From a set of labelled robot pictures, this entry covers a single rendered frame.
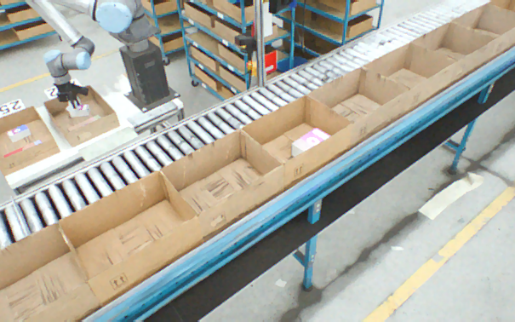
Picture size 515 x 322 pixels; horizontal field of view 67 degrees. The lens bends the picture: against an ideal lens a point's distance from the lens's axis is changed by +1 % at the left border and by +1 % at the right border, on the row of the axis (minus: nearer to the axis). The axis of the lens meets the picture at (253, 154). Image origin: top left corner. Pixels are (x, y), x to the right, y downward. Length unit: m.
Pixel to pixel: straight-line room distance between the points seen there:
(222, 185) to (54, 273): 0.69
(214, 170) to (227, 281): 0.47
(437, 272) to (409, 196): 0.58
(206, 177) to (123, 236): 0.42
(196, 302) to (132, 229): 0.39
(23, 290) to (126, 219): 0.41
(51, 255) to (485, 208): 2.57
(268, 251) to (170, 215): 0.47
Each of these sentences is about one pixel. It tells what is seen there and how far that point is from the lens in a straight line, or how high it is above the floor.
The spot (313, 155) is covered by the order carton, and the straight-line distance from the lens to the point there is 1.61.
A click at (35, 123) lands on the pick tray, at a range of 2.58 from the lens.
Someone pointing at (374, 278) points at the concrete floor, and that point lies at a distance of 2.47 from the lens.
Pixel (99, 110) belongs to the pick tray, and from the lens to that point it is 2.51.
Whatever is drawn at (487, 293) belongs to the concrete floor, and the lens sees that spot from 2.64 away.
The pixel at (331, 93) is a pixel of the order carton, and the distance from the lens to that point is 2.02.
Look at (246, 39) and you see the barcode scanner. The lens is 2.31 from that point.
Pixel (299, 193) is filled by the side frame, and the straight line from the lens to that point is 1.58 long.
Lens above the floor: 2.09
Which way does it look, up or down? 43 degrees down
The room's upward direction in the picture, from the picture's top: 3 degrees counter-clockwise
